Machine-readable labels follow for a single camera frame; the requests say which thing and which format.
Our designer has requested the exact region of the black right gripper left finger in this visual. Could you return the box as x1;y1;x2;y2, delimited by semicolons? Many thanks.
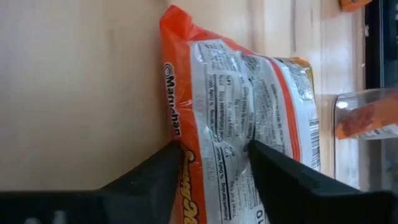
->
0;141;183;224

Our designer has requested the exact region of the orange Maruchan noodle packet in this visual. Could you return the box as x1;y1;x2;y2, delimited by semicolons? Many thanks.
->
159;4;322;224
335;93;398;141
338;0;373;13

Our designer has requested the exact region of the clear plastic bin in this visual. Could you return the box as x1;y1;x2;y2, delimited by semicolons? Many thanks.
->
333;88;398;194

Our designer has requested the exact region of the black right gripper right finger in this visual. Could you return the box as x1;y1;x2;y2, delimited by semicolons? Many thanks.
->
248;139;398;224

